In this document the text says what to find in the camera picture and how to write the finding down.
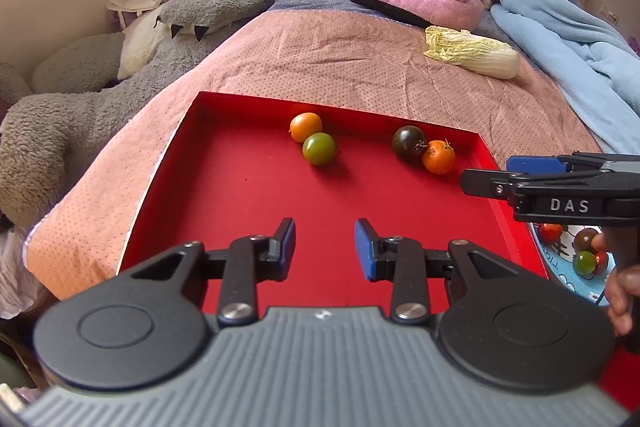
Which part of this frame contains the large dark brown tomato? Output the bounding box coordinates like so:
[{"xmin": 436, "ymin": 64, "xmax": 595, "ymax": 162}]
[{"xmin": 573, "ymin": 228, "xmax": 599, "ymax": 254}]

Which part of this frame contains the small red fruit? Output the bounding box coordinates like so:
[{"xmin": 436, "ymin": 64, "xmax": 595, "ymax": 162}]
[{"xmin": 537, "ymin": 223, "xmax": 564, "ymax": 245}]

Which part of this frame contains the dark red plum fruit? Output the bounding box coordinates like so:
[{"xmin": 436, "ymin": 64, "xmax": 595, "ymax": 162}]
[{"xmin": 594, "ymin": 251, "xmax": 608, "ymax": 273}]

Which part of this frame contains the green tomato front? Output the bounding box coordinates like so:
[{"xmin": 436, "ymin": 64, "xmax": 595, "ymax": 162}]
[{"xmin": 573, "ymin": 251, "xmax": 598, "ymax": 279}]

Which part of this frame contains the green tomato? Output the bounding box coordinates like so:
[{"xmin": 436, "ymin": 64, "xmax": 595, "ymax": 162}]
[
  {"xmin": 303, "ymin": 132, "xmax": 337, "ymax": 166},
  {"xmin": 573, "ymin": 251, "xmax": 598, "ymax": 279}
]

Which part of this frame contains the person's right hand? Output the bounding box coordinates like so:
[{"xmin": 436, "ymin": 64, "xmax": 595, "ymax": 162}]
[{"xmin": 589, "ymin": 232, "xmax": 640, "ymax": 338}]

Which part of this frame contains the orange tangerine right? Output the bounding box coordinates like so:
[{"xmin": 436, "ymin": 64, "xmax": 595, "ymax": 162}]
[{"xmin": 421, "ymin": 140, "xmax": 456, "ymax": 176}]

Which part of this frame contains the blue cartoon plate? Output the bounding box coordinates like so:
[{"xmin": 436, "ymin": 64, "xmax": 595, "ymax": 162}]
[{"xmin": 527, "ymin": 223, "xmax": 615, "ymax": 307}]

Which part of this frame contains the light blue blanket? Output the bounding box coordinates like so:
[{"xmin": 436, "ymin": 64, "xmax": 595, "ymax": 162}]
[{"xmin": 490, "ymin": 0, "xmax": 639, "ymax": 155}]

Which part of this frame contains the red shallow tray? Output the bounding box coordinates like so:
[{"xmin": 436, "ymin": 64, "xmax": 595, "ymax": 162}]
[{"xmin": 119, "ymin": 92, "xmax": 544, "ymax": 307}]

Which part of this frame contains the dark purple tomato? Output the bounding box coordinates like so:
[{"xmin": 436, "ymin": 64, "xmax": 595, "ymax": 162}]
[{"xmin": 392, "ymin": 124, "xmax": 427, "ymax": 164}]

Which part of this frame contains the napa cabbage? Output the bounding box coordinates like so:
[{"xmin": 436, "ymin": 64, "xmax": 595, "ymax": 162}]
[{"xmin": 424, "ymin": 26, "xmax": 520, "ymax": 80}]

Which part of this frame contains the green tomato back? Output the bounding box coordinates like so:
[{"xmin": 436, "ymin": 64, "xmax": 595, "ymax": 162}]
[{"xmin": 303, "ymin": 132, "xmax": 337, "ymax": 166}]

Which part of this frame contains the small orange tomato back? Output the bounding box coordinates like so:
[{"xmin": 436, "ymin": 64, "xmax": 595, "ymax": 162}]
[{"xmin": 288, "ymin": 112, "xmax": 322, "ymax": 143}]

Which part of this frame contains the pink dotted bedspread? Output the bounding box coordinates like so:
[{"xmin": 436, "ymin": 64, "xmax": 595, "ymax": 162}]
[{"xmin": 23, "ymin": 10, "xmax": 598, "ymax": 299}]

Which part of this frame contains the grey plush totoro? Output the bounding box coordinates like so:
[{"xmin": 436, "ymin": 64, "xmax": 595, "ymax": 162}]
[{"xmin": 1, "ymin": 0, "xmax": 274, "ymax": 229}]

